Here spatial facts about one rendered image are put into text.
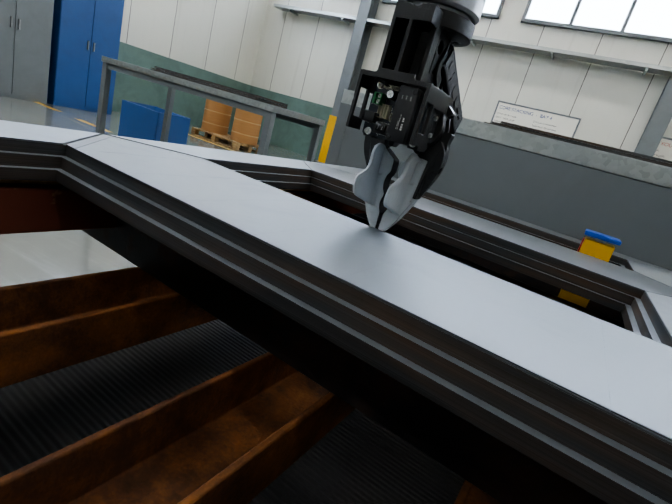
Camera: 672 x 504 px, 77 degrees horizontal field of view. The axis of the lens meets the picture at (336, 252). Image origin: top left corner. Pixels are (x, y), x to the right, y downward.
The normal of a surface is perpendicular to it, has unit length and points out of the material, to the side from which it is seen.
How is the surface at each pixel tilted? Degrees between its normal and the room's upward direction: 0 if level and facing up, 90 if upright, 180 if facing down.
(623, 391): 0
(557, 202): 90
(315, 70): 90
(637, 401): 0
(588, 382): 0
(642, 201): 90
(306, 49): 90
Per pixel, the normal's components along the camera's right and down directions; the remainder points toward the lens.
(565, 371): 0.27, -0.92
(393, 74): -0.52, 0.11
